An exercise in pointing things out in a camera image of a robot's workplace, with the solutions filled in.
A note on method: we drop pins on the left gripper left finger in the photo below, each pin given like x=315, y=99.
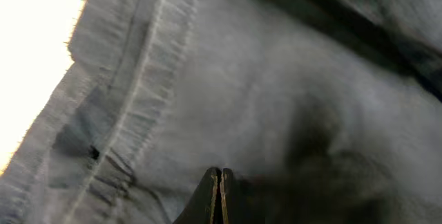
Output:
x=203, y=206

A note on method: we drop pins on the dark navy denim shorts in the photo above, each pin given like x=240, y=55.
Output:
x=326, y=111

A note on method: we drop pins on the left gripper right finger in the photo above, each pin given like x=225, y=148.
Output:
x=233, y=203

